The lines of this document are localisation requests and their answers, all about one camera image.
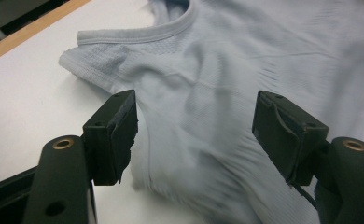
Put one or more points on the light blue shirt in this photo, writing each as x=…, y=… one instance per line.
x=217, y=77

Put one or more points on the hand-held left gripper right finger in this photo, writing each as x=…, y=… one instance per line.
x=289, y=137

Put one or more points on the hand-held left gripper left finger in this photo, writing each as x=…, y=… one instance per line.
x=108, y=140

